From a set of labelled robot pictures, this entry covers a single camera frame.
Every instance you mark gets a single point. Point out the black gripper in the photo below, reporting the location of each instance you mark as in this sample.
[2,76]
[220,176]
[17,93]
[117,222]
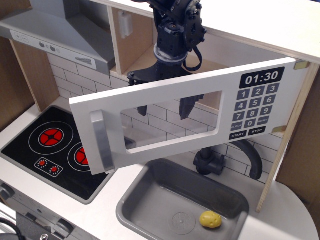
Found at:
[165,68]

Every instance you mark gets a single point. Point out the white toy microwave door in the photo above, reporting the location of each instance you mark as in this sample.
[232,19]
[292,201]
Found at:
[255,99]

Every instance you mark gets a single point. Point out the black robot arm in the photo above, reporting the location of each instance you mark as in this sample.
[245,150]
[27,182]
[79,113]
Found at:
[179,32]

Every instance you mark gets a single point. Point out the dark grey toy faucet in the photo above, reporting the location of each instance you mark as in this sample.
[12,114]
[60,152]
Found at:
[207,161]

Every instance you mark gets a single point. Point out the grey toy sink basin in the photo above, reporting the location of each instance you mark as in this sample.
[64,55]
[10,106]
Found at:
[166,200]

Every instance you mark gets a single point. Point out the yellow toy potato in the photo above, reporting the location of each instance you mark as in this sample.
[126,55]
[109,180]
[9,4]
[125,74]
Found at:
[210,219]

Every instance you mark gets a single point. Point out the black toy stovetop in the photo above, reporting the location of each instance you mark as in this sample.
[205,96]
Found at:
[51,150]

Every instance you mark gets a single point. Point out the grey range hood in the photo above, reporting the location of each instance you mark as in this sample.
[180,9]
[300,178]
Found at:
[59,28]

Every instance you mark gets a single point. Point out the grey microwave door handle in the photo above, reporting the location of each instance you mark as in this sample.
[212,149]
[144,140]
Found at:
[103,162]

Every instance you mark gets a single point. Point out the white plastic bracket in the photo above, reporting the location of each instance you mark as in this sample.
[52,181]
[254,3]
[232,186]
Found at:
[125,24]

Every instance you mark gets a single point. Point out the wooden kitchen cabinet frame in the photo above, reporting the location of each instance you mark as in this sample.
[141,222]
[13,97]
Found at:
[287,27]

